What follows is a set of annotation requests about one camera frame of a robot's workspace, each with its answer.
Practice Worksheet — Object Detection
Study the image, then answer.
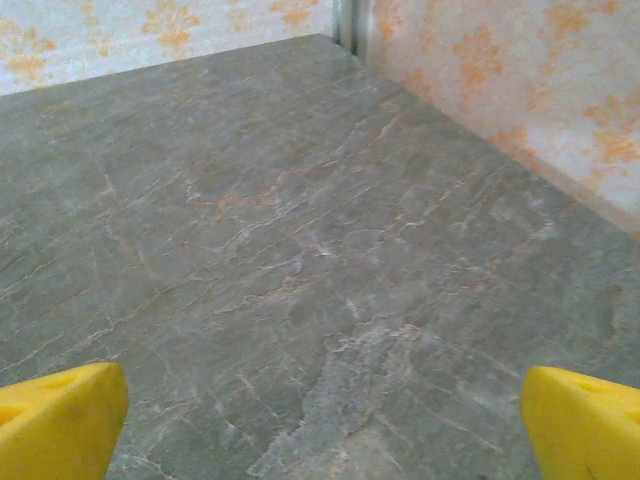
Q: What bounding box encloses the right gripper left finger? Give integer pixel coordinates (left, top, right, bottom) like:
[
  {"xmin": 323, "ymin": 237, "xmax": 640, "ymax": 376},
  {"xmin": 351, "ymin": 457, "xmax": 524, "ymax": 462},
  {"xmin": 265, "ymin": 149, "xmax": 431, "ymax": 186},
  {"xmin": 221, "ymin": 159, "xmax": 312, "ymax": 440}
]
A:
[{"xmin": 0, "ymin": 362, "xmax": 129, "ymax": 480}]

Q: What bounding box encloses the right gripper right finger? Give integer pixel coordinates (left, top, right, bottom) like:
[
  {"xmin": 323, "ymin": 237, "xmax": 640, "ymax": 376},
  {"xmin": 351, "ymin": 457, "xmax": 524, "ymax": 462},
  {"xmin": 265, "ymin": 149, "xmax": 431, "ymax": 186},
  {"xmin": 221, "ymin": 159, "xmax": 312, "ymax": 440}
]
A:
[{"xmin": 519, "ymin": 365, "xmax": 640, "ymax": 480}]

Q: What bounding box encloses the aluminium frame corner post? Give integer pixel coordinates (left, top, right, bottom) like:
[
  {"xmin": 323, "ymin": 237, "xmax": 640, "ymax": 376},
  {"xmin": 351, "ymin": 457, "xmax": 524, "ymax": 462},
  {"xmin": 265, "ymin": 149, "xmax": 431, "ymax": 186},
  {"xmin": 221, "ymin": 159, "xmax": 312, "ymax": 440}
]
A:
[{"xmin": 331, "ymin": 0, "xmax": 372, "ymax": 57}]

